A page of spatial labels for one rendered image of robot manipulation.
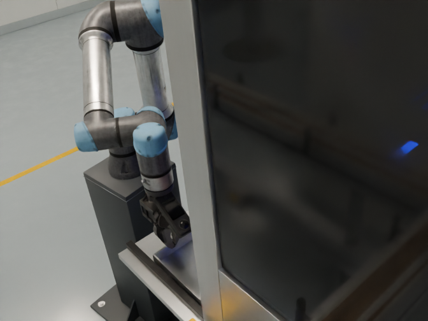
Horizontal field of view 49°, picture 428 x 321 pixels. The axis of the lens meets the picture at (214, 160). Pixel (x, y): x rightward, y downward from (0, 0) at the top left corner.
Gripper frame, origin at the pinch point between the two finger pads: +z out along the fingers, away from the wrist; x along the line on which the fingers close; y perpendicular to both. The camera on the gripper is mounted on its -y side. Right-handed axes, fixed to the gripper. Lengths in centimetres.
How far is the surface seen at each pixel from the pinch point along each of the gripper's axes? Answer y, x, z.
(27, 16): 492, -139, 77
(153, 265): -0.5, 7.4, 1.6
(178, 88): -31, 13, -61
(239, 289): -40, 13, -29
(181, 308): -14.7, 9.3, 3.7
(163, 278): -5.8, 8.0, 1.6
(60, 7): 492, -183, 79
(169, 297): -9.9, 9.5, 3.7
